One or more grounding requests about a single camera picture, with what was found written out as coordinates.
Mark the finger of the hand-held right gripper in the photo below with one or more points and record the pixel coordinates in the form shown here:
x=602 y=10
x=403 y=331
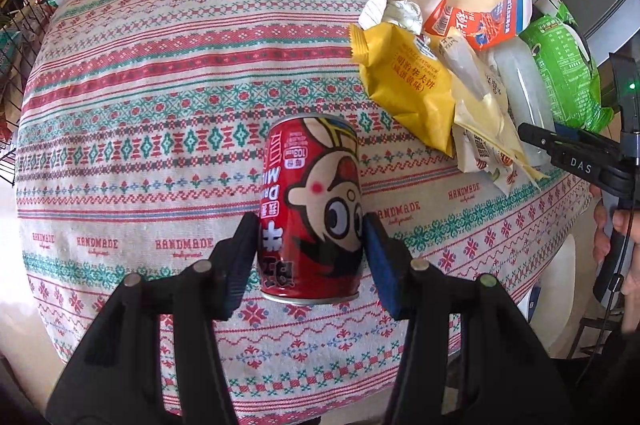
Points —
x=575 y=160

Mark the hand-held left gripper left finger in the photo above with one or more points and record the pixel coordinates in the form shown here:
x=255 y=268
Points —
x=235 y=276

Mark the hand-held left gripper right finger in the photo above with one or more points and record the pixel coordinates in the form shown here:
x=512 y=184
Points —
x=383 y=266

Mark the clear plastic bottle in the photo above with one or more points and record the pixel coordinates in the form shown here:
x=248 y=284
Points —
x=527 y=95

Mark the red cartoon drink can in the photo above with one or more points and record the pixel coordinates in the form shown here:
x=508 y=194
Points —
x=310 y=205

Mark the person's right hand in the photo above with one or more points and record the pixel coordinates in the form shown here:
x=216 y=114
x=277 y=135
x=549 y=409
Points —
x=629 y=227

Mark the green snack bag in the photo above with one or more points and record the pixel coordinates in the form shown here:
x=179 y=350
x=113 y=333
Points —
x=565 y=65

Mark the white wrapper with red print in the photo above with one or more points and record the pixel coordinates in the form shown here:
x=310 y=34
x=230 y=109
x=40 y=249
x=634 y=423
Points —
x=482 y=157

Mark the pale yellow wrapper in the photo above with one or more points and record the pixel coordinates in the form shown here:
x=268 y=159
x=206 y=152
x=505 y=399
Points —
x=482 y=115

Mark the white stool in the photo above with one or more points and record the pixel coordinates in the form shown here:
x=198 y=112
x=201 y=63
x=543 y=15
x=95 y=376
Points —
x=555 y=295

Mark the torn red and white carton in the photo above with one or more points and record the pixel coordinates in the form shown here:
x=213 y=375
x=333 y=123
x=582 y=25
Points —
x=480 y=20

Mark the yellow snack packet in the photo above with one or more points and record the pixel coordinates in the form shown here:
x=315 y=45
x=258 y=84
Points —
x=400 y=75

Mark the patterned woven tablecloth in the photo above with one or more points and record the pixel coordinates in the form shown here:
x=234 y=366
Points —
x=150 y=80

